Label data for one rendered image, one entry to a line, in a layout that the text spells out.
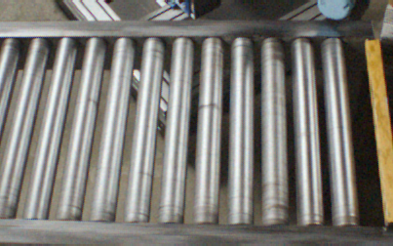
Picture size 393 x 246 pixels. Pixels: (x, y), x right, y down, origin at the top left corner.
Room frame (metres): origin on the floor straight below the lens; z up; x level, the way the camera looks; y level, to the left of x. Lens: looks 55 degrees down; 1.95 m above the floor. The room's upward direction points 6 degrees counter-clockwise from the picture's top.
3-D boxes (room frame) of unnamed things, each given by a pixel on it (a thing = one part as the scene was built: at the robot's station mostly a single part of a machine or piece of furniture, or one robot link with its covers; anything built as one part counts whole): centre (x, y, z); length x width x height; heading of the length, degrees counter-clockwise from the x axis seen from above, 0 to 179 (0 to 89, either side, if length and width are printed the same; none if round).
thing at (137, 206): (0.81, 0.09, 0.77); 0.47 x 0.05 x 0.05; 172
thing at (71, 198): (0.83, 0.22, 0.77); 0.47 x 0.05 x 0.05; 172
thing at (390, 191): (0.74, -0.38, 0.81); 0.43 x 0.03 x 0.02; 172
